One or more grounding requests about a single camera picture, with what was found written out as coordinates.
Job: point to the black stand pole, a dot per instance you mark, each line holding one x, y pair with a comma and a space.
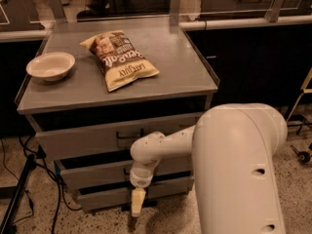
15, 200

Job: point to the sea salt chips bag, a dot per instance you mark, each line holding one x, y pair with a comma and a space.
120, 62

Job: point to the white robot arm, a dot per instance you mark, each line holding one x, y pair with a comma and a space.
231, 147

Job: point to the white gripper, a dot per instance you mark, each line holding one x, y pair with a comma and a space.
138, 180

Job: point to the white bowl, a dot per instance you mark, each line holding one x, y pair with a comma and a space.
51, 66

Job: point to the white railing bar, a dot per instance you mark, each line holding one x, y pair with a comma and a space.
243, 23

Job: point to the grey drawer cabinet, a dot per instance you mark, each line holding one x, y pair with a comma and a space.
184, 84

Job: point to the grey top drawer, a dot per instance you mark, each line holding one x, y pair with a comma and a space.
96, 139

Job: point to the grey bottom drawer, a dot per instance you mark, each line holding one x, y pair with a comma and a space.
119, 194

